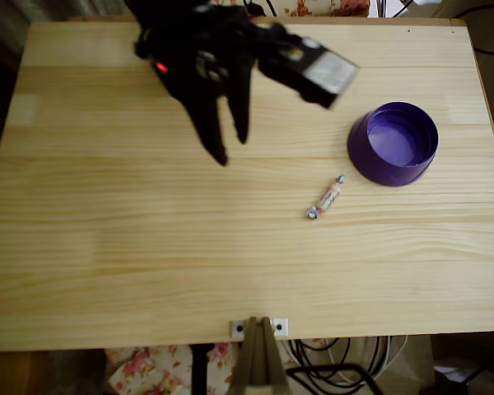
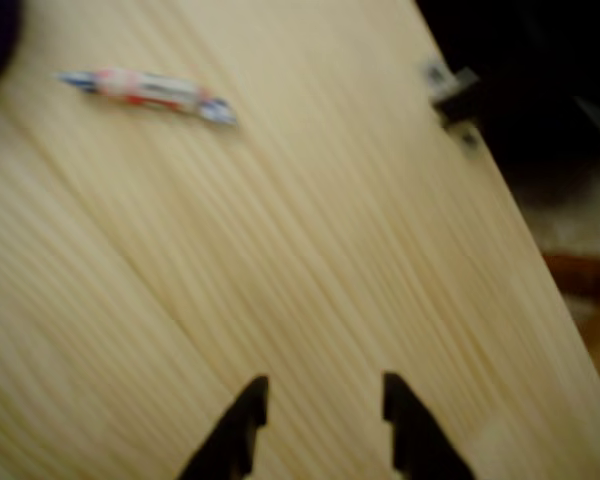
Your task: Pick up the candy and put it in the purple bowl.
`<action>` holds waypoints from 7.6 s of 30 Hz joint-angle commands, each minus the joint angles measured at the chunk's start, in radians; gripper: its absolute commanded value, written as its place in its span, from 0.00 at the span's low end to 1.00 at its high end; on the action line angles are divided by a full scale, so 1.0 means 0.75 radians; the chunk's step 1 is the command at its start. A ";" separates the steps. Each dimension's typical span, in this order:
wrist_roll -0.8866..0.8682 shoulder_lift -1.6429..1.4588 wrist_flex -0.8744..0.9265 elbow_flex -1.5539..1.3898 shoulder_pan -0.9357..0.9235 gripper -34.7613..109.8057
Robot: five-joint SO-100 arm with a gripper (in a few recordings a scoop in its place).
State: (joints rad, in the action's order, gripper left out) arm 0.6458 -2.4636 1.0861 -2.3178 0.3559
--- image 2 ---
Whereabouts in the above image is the wooden camera mount post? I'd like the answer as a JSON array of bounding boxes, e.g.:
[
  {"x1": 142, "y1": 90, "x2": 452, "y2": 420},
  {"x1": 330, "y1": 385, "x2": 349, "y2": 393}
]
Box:
[{"x1": 431, "y1": 67, "x2": 481, "y2": 127}]

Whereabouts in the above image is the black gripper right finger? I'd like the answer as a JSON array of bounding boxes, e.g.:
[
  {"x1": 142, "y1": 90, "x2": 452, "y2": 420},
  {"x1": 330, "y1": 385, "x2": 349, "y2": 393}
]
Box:
[{"x1": 382, "y1": 371, "x2": 477, "y2": 480}]

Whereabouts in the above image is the candy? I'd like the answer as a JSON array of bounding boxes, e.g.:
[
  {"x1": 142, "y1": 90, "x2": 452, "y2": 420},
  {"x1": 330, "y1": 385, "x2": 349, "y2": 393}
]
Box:
[{"x1": 54, "y1": 65, "x2": 239, "y2": 129}]

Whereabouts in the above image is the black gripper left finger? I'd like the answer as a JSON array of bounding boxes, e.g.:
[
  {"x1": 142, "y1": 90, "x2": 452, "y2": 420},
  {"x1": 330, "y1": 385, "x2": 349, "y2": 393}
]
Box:
[{"x1": 178, "y1": 374, "x2": 270, "y2": 480}]

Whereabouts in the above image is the small metal mounting bracket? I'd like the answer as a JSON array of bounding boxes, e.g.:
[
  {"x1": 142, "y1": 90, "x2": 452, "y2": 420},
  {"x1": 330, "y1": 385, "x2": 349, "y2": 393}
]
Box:
[{"x1": 422, "y1": 59, "x2": 454, "y2": 99}]

